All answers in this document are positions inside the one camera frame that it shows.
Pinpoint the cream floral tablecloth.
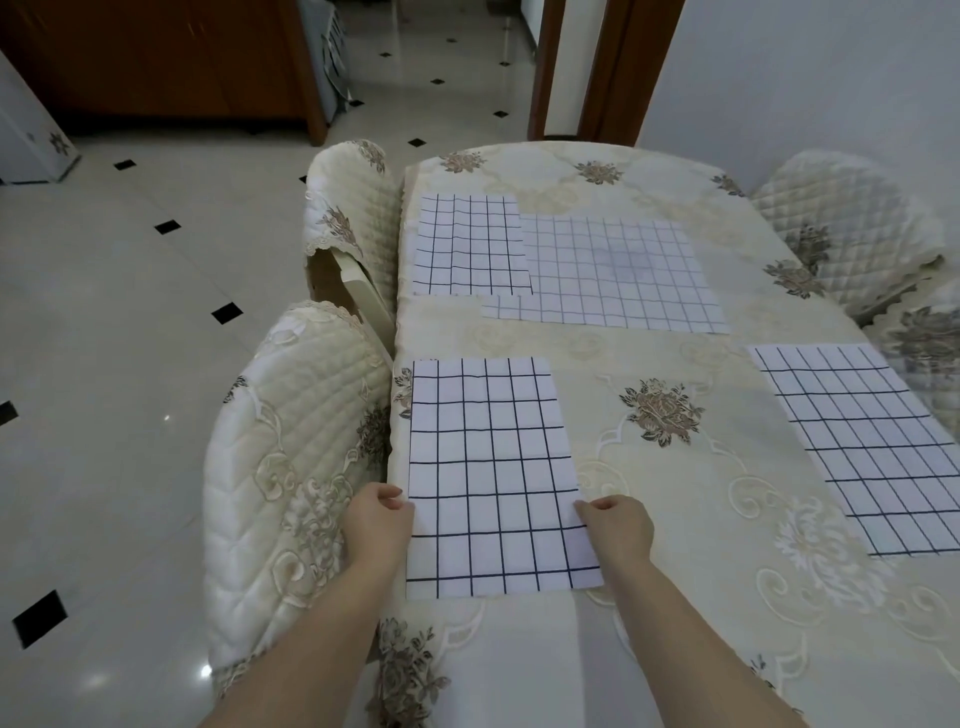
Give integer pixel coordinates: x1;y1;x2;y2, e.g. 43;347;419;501
358;140;960;728

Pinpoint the white floral appliance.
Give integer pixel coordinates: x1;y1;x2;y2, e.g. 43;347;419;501
0;51;82;186

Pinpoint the person's left forearm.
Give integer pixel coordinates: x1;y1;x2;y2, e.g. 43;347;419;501
193;553;399;728

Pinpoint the brown wooden cabinet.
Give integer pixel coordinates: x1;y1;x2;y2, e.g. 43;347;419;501
0;0;329;147

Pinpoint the person's right forearm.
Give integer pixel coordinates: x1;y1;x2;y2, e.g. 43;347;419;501
607;556;811;728

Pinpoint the large white grid-checked cloth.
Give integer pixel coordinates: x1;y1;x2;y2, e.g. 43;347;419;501
480;213;732;336

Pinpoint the grey covered furniture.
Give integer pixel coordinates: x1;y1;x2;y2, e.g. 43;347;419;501
298;0;363;125

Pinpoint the person's right hand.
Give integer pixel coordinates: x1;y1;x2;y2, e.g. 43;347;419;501
573;494;657;580

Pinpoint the brown wooden door frame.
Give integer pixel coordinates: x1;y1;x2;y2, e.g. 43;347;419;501
527;0;687;147

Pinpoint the person's left hand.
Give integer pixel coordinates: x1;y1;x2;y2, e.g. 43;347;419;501
342;482;417;585

